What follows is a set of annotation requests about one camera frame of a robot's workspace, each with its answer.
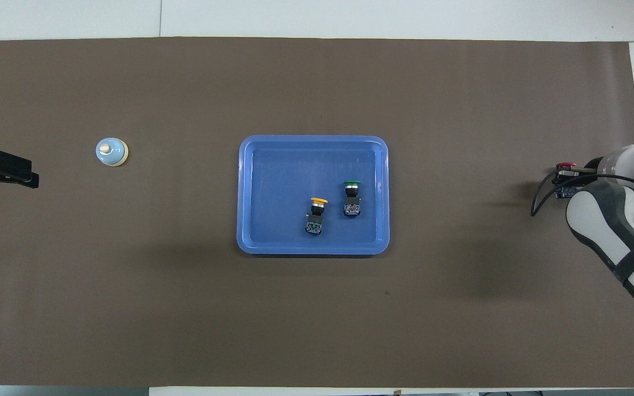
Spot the brown table mat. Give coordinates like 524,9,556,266
0,37,634,388

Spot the yellow push button switch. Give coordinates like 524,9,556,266
304,197,329,236

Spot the green push button switch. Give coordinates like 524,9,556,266
342,180,363,218

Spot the blue plastic tray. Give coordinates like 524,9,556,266
237,135,390,256

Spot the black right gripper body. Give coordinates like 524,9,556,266
570,157,607,185

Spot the red push button switch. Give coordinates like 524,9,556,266
555,162,581,199

